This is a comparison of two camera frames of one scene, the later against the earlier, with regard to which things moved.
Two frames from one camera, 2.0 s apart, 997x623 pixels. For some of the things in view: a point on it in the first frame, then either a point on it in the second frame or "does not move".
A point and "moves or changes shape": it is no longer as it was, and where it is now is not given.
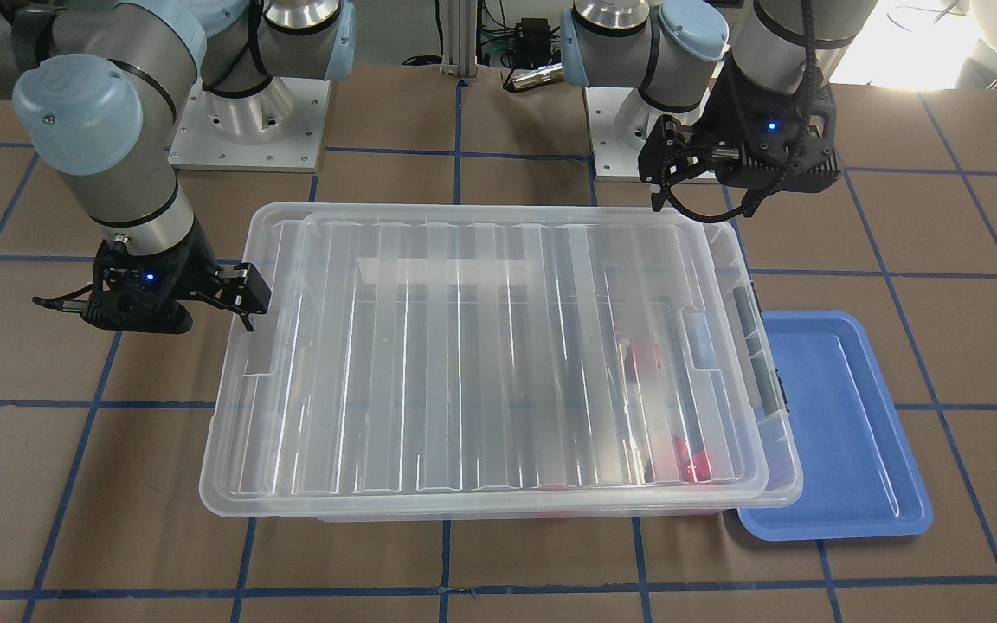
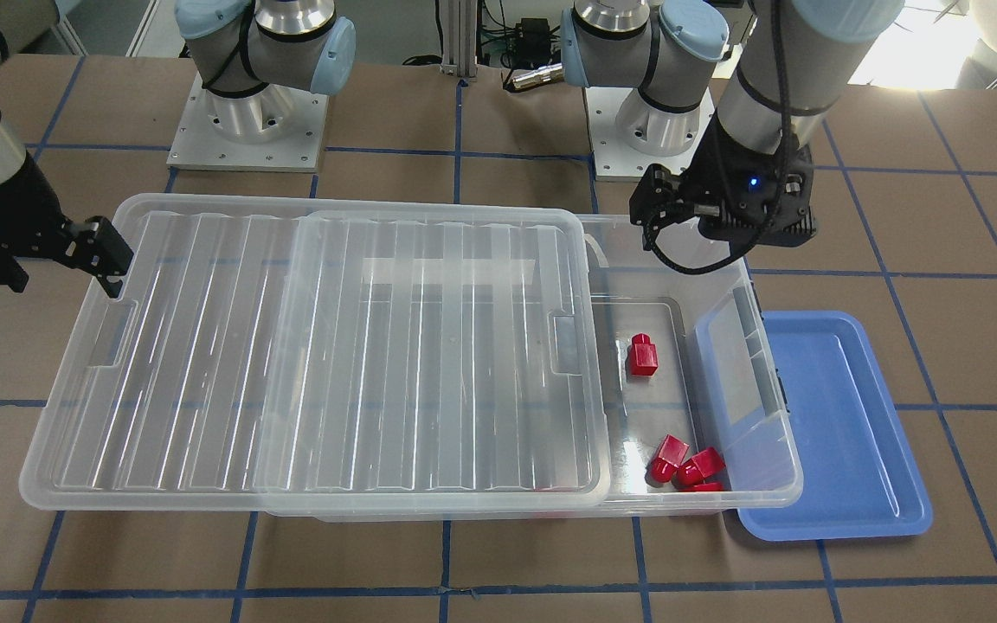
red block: (693, 469) to (671, 456)
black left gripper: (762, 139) to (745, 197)
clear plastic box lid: (479, 355) moves or changes shape
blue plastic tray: (859, 475) does not move
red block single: (646, 359) does not move
